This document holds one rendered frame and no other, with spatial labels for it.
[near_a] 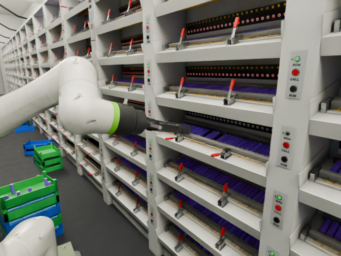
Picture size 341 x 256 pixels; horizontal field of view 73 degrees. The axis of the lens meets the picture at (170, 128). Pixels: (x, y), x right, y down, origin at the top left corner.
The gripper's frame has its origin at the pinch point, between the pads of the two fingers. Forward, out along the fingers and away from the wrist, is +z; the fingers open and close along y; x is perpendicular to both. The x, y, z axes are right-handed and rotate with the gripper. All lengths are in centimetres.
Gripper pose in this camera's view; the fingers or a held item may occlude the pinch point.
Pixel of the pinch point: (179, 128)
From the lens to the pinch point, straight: 81.9
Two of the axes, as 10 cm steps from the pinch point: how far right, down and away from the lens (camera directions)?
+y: -6.2, -1.9, 7.6
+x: -2.1, 9.8, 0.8
